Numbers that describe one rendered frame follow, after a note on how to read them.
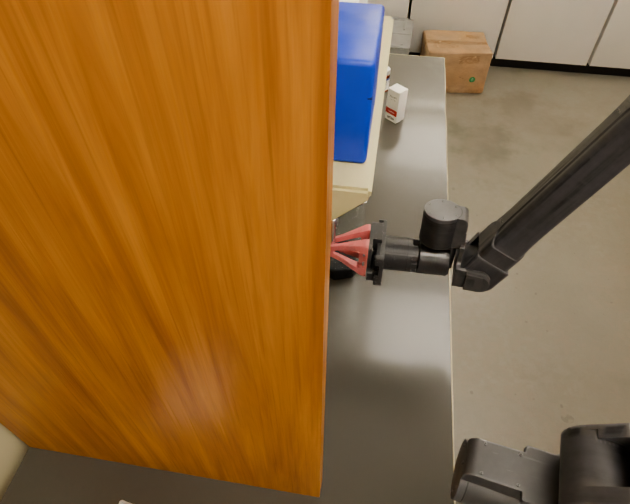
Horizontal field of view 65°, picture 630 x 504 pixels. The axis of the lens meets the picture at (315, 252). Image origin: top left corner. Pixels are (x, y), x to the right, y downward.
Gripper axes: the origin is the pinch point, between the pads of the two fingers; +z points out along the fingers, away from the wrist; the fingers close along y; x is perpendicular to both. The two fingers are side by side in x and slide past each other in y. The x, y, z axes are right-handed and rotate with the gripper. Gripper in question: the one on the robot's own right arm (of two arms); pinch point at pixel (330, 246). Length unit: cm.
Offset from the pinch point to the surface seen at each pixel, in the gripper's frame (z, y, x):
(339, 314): -1.9, -3.3, 20.4
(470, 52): -54, -259, 52
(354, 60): -5, 29, -42
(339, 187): -4.1, 30.5, -32.2
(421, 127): -17, -70, 11
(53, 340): 23.7, 36.2, -14.6
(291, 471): 0.8, 32.2, 14.7
